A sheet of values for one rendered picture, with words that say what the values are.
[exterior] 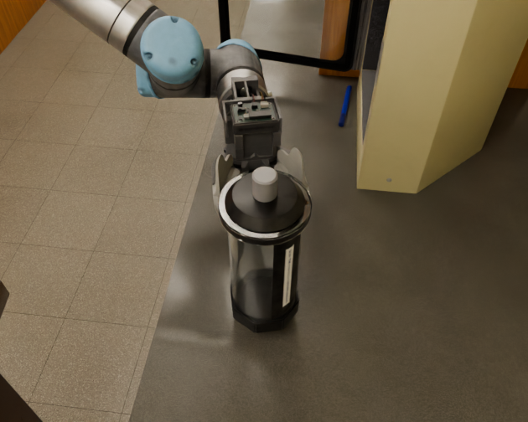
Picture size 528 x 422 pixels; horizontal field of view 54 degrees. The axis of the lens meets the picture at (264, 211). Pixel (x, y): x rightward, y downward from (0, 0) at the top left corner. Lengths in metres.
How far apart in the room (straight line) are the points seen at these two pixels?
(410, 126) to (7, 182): 2.01
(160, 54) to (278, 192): 0.22
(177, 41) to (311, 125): 0.52
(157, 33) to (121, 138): 1.98
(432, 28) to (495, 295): 0.42
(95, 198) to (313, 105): 1.40
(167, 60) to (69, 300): 1.50
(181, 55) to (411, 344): 0.51
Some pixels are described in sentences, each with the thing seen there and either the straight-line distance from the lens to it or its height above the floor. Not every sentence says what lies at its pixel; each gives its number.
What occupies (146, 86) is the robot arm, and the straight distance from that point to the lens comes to 0.81.
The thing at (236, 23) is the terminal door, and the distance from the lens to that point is 1.20.
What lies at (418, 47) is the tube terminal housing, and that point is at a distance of 0.81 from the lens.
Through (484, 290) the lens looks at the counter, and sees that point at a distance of 0.90.
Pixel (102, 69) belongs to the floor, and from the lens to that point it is 3.16.
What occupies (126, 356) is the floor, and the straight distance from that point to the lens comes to 1.88.
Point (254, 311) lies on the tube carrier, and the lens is 0.71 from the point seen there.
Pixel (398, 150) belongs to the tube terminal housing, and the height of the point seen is 1.04.
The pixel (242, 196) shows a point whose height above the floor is 1.21.
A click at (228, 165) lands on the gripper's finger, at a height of 1.19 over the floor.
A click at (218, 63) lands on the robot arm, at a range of 0.81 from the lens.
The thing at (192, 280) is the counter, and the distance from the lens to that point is 0.84.
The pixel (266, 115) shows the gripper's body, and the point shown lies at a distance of 0.64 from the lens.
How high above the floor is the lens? 1.63
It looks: 48 degrees down
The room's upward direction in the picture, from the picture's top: straight up
